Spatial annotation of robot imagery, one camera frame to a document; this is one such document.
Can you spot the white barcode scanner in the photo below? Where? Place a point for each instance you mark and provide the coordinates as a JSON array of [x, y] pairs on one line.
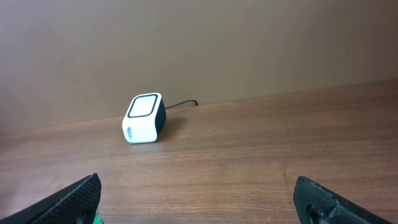
[[144, 119]]

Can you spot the green lid jar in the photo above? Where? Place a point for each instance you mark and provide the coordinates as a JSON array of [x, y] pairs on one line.
[[98, 220]]

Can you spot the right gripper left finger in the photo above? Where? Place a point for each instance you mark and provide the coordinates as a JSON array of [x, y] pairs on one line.
[[75, 204]]

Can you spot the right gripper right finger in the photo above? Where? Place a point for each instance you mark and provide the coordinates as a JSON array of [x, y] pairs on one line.
[[316, 204]]

